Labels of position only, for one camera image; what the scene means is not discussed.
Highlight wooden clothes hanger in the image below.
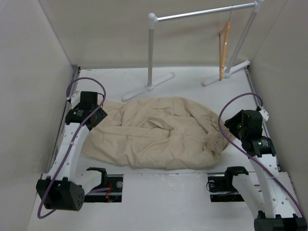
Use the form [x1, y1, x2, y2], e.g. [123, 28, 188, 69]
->
[218, 7, 233, 81]

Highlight beige trousers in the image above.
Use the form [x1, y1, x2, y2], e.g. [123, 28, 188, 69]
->
[81, 97, 234, 170]

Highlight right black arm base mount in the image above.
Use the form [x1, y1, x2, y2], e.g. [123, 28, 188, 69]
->
[206, 174, 244, 203]

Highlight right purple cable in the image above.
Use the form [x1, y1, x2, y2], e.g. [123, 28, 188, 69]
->
[218, 92, 304, 217]

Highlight white and silver clothes rack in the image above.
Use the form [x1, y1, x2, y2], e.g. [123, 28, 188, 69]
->
[121, 0, 264, 102]

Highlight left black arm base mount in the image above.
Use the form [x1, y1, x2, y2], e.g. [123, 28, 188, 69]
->
[76, 172, 124, 204]

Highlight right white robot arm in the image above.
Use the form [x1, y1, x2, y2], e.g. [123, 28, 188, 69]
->
[223, 110, 308, 231]

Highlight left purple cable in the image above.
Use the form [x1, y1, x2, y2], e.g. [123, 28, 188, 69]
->
[37, 77, 107, 219]

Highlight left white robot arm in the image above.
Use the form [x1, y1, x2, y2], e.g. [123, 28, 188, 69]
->
[36, 91, 108, 211]

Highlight purple cable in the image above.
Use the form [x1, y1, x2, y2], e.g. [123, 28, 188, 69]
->
[218, 92, 304, 217]
[37, 77, 107, 219]

